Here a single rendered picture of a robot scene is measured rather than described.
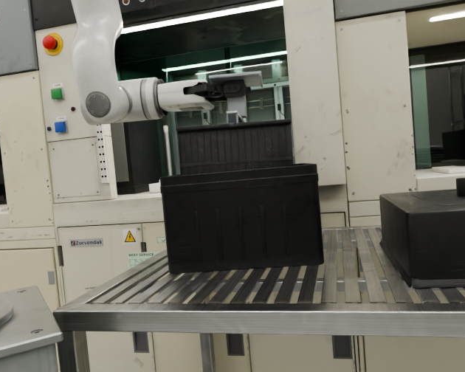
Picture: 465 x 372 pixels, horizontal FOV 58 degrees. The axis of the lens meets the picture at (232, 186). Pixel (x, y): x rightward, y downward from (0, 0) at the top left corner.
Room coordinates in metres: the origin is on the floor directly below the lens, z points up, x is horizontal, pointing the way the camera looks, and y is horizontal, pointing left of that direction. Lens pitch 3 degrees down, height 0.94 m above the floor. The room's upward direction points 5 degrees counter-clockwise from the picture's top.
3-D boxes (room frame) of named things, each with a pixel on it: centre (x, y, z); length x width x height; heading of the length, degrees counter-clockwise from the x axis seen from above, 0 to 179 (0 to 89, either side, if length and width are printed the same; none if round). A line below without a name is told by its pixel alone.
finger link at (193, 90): (0.83, 0.05, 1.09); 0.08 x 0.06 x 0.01; 24
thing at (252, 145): (0.86, -0.02, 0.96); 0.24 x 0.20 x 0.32; 174
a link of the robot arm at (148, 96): (0.88, 0.14, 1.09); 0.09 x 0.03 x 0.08; 174
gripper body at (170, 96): (0.87, 0.08, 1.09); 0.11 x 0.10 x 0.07; 84
